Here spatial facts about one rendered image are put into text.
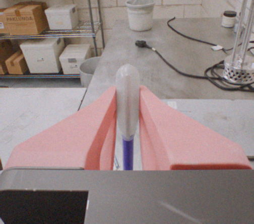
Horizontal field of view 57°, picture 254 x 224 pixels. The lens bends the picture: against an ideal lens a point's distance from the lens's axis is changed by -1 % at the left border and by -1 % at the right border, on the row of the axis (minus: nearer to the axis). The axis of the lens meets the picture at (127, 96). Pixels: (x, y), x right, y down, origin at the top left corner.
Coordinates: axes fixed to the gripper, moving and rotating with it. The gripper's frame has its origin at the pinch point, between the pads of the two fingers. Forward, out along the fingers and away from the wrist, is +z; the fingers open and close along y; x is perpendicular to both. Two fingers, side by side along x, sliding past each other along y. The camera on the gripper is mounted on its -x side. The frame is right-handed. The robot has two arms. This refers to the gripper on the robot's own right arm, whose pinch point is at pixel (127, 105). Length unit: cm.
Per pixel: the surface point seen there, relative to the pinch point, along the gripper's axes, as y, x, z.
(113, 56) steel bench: 6, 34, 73
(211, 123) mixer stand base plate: -20.0, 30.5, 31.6
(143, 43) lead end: -7, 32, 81
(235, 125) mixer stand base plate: -25.2, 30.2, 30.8
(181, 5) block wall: -54, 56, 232
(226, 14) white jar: -46, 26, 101
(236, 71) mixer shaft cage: -20.7, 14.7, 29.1
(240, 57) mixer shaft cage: -22.3, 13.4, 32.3
